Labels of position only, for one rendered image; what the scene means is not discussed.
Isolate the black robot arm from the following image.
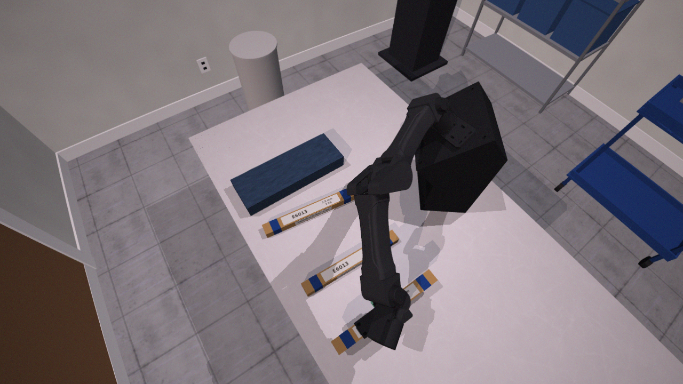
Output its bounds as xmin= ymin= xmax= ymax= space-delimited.
xmin=347 ymin=93 xmax=477 ymax=350

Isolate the tan box with white label and blue band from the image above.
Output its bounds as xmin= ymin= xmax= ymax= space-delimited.
xmin=262 ymin=189 xmax=354 ymax=238

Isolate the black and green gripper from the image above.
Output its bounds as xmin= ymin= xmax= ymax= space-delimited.
xmin=401 ymin=310 xmax=413 ymax=323

